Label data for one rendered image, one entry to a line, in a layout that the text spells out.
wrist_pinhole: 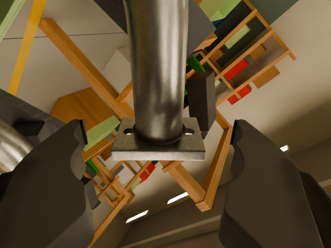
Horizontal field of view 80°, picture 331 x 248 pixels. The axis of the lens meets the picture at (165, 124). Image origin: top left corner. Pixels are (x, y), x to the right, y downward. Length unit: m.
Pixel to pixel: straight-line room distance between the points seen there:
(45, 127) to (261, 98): 6.21
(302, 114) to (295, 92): 0.68
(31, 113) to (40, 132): 0.02
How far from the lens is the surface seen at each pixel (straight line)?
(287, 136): 6.80
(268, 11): 6.04
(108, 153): 5.59
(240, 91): 5.73
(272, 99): 6.34
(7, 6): 0.32
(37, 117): 0.22
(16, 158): 0.20
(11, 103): 0.22
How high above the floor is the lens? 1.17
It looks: 2 degrees up
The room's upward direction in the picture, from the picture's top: 139 degrees clockwise
